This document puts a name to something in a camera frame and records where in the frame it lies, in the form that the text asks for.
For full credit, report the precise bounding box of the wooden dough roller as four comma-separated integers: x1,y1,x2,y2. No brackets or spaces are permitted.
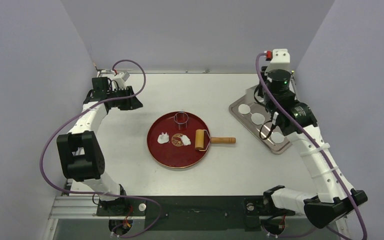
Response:
194,129,237,152

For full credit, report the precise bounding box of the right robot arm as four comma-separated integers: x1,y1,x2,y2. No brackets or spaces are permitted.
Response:
257,69,368,229

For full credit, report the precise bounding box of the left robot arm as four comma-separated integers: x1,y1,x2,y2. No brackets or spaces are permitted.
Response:
56,76,146,216

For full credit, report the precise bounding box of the round cut dough wrapper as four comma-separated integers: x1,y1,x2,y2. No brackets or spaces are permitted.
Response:
270,132,285,144

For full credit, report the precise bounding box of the white dumpling wrapper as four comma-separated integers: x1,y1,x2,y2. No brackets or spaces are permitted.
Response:
251,113,266,125
238,104,251,115

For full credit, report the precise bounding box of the torn white dough scrap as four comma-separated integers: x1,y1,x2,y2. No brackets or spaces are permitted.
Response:
180,134,191,146

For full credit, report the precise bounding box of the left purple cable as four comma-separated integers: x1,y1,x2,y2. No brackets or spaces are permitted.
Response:
39,59,163,240

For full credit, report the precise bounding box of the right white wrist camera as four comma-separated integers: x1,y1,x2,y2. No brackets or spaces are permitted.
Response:
264,48,291,75

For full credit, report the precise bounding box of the rectangular steel tray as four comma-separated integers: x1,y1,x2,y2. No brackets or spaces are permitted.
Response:
228,86,292,155

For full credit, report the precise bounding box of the white dough piece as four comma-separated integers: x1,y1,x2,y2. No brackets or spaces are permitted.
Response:
157,132,170,144

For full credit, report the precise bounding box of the aluminium frame rail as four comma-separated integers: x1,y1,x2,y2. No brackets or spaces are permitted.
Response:
48,196,348,221

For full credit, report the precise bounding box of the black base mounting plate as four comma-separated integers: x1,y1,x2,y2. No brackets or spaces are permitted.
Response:
96,195,295,231

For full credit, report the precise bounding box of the round metal cutter ring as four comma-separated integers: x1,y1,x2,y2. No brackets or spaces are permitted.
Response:
173,112,189,130

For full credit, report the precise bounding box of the round red lacquer tray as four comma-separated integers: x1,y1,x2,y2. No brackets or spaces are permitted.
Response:
146,111,209,169

